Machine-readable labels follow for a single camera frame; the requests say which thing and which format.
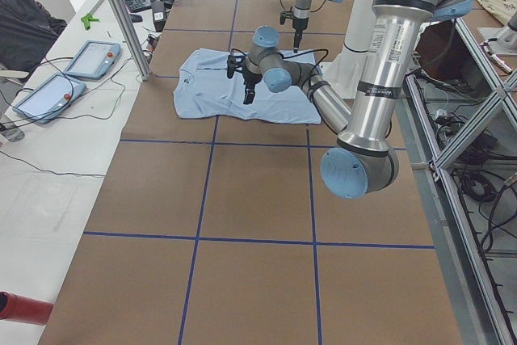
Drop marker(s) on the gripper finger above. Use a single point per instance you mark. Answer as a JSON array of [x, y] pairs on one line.
[[247, 96], [252, 96], [299, 38], [296, 42]]

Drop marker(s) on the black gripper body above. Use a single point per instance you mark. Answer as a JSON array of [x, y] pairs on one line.
[[299, 26], [251, 77]]

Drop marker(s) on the light blue t-shirt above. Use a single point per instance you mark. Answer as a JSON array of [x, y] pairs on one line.
[[204, 91]]

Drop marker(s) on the black power adapter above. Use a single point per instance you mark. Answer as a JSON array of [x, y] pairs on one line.
[[159, 15]]

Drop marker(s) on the far blue teach pendant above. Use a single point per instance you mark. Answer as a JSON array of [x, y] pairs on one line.
[[93, 60]]

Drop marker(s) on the blue teach pendant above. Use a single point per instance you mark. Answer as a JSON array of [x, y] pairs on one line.
[[50, 99], [93, 60]]

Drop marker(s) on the green plastic clamp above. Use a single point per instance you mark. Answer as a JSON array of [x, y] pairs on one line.
[[87, 20]]

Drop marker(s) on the near blue teach pendant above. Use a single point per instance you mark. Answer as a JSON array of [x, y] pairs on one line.
[[50, 99]]

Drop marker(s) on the black bag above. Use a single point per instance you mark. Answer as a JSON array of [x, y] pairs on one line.
[[28, 31]]

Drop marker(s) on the red cylinder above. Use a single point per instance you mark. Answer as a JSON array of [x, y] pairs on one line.
[[22, 309]]

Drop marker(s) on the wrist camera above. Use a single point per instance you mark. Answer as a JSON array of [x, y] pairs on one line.
[[284, 16], [234, 64]]

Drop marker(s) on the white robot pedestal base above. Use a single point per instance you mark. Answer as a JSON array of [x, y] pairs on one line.
[[344, 72]]

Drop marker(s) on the aluminium frame post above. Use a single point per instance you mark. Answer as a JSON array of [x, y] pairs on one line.
[[130, 36]]

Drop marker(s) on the aluminium truss frame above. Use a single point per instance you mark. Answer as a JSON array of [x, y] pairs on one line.
[[459, 114]]

